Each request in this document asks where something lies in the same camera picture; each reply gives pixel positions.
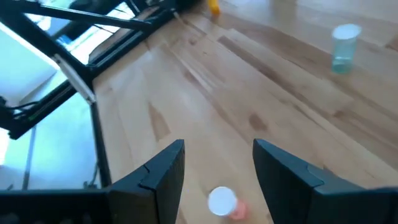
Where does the pink medicine bottle white cap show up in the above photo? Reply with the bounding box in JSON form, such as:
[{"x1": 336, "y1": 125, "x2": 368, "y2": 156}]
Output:
[{"x1": 207, "y1": 185, "x2": 249, "y2": 222}]

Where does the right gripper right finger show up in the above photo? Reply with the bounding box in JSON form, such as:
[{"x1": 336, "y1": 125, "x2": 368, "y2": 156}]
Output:
[{"x1": 252, "y1": 138, "x2": 368, "y2": 224}]

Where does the black aluminium table frame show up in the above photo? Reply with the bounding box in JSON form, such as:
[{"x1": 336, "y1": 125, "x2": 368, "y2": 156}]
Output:
[{"x1": 0, "y1": 0, "x2": 200, "y2": 190}]

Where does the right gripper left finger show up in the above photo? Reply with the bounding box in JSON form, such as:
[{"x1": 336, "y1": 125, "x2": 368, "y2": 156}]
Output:
[{"x1": 107, "y1": 139, "x2": 186, "y2": 224}]

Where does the teal medicine bottle white cap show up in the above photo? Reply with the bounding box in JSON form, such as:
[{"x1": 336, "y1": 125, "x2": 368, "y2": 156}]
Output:
[{"x1": 330, "y1": 23, "x2": 363, "y2": 75}]

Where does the orange medicine bottle white cap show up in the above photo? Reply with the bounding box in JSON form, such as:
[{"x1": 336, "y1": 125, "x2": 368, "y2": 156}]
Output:
[{"x1": 207, "y1": 0, "x2": 221, "y2": 16}]

